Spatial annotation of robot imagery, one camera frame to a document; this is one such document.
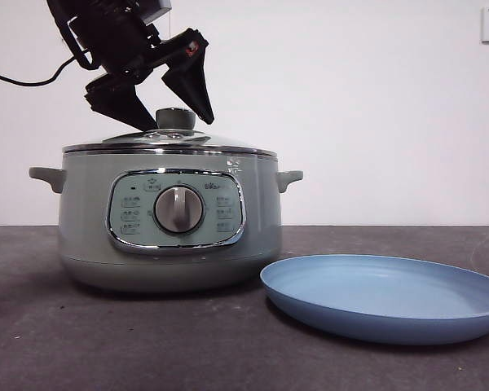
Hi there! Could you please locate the blue round plate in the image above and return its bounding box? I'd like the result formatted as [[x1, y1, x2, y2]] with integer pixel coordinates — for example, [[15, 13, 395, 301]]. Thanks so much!
[[259, 254, 489, 346]]

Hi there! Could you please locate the glass lid with green knob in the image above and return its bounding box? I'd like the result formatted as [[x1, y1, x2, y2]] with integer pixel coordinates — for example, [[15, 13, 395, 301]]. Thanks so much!
[[63, 108, 277, 158]]

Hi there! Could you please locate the pale green electric steamer pot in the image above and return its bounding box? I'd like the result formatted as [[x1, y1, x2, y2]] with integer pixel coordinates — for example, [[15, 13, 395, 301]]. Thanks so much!
[[28, 151, 305, 293]]

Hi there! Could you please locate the black cable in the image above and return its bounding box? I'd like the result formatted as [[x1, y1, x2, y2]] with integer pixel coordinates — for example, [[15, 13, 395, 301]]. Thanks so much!
[[0, 55, 89, 88]]

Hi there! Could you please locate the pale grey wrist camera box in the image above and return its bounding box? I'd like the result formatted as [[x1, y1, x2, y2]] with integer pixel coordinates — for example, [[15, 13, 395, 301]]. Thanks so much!
[[140, 0, 173, 26]]

